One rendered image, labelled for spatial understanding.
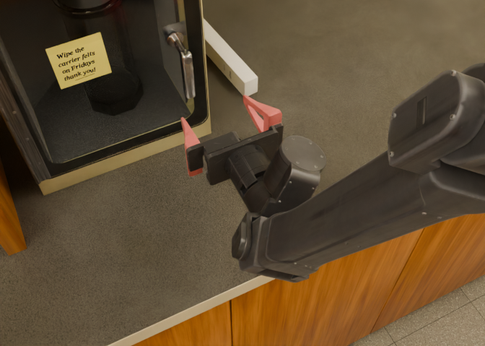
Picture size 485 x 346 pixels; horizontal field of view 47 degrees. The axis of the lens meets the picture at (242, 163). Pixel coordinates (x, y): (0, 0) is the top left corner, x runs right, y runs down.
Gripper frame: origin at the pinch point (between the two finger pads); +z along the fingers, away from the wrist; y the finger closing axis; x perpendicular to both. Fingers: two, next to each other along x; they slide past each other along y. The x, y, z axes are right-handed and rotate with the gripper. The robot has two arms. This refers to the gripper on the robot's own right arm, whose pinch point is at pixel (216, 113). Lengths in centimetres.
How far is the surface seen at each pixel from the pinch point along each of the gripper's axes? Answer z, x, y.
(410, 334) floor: -18, 116, -55
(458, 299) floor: -16, 116, -77
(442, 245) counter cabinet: -14, 59, -50
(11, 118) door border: 12.4, 0.9, 26.5
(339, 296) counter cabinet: -14, 59, -22
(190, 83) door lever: 7.5, 0.6, 0.9
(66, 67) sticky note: 12.5, -5.1, 17.0
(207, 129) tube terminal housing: 13.4, 20.5, -3.5
